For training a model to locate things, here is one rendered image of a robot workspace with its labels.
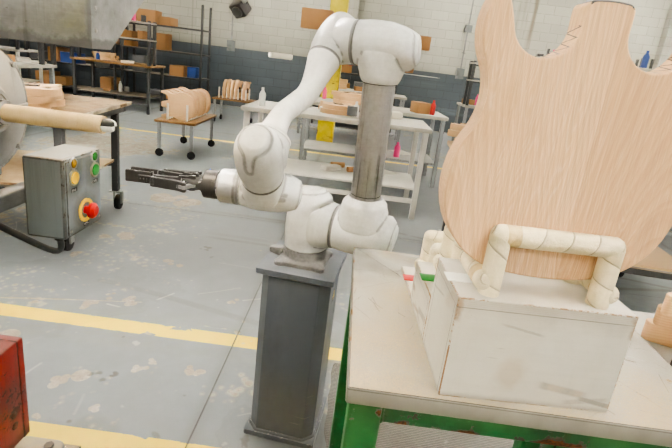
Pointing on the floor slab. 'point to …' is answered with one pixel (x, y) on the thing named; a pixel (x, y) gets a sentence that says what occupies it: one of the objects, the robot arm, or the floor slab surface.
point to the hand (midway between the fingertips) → (141, 174)
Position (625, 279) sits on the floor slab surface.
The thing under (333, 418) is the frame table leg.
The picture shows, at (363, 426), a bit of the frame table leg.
